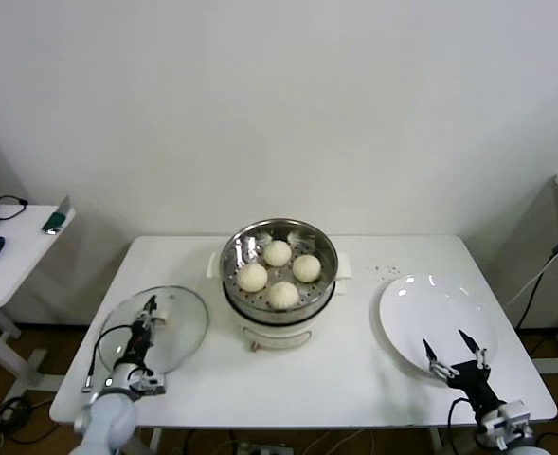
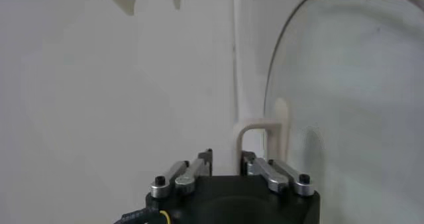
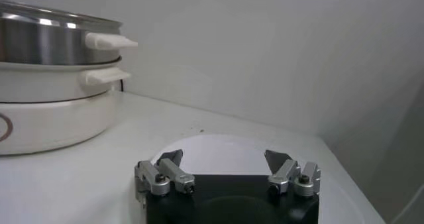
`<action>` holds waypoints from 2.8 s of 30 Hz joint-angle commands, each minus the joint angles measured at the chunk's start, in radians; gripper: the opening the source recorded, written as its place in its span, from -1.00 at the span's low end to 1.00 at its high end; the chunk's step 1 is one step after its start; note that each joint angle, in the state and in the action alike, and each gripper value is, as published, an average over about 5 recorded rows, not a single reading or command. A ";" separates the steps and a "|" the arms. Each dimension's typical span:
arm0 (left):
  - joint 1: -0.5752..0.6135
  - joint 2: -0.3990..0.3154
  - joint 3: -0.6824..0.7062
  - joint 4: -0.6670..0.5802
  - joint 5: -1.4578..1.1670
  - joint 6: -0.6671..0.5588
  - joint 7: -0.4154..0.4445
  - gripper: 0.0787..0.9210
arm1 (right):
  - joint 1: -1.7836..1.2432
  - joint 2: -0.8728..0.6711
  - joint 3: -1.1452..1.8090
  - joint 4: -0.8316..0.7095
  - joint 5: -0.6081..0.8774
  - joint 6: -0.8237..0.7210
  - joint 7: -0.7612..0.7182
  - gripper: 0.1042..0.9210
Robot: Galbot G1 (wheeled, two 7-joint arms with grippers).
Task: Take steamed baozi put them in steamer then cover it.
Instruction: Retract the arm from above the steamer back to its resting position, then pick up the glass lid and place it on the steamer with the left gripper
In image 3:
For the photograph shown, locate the stainless steel steamer basket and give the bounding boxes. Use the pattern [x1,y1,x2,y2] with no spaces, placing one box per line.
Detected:
[0,0,138,66]

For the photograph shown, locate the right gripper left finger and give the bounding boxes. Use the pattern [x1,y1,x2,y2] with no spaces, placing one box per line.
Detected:
[134,148,196,209]

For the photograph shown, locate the white electric cooker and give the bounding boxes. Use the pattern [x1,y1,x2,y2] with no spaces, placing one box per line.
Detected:
[0,56,132,156]

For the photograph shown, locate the white oval plate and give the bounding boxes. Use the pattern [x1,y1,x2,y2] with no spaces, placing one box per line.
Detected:
[145,133,368,224]

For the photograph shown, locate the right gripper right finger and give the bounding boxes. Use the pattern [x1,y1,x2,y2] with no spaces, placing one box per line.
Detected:
[264,149,321,198]

